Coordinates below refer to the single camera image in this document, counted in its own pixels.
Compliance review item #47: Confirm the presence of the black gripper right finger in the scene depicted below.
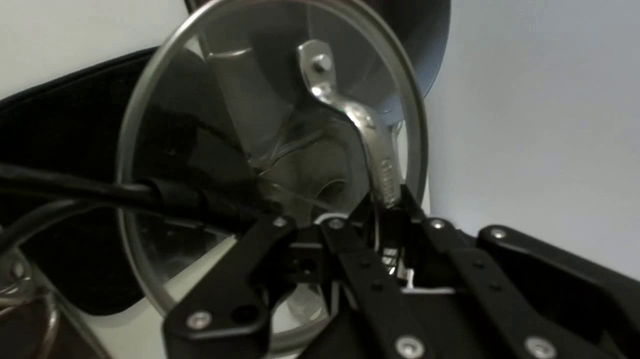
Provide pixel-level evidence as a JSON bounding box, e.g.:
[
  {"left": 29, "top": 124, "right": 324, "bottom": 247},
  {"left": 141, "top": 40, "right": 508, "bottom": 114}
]
[{"left": 387, "top": 187, "right": 640, "bottom": 359}]

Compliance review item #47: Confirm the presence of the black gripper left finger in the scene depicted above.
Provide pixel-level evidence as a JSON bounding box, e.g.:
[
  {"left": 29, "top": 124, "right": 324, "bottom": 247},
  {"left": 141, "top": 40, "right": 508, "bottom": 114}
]
[{"left": 162, "top": 195, "right": 430, "bottom": 359}]

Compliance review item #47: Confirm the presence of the glass lid with steel handle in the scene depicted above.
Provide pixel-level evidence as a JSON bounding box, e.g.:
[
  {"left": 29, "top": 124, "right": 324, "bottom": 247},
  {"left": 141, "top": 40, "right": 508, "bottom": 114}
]
[{"left": 114, "top": 0, "right": 430, "bottom": 355}]

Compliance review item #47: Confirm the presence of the dark grey frying pan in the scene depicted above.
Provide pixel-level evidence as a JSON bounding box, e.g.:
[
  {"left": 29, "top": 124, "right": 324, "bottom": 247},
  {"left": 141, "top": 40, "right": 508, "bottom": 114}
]
[{"left": 365, "top": 0, "right": 453, "bottom": 96}]

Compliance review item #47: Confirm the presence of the thin black cable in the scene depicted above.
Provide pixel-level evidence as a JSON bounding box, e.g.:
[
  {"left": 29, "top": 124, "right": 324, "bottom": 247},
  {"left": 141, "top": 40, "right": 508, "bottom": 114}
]
[{"left": 0, "top": 162, "right": 283, "bottom": 227}]

